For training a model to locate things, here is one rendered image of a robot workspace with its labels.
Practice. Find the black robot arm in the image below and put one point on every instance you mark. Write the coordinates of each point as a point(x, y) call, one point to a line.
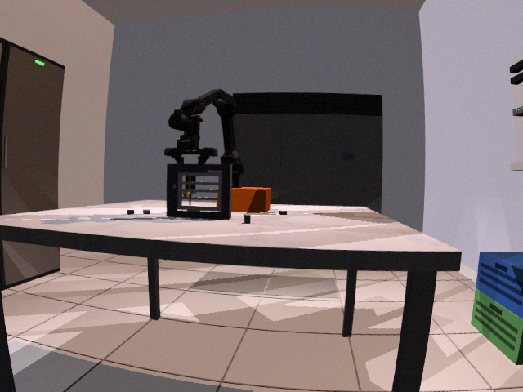
point(183, 120)

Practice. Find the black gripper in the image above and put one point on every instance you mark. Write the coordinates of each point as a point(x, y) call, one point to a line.
point(204, 153)

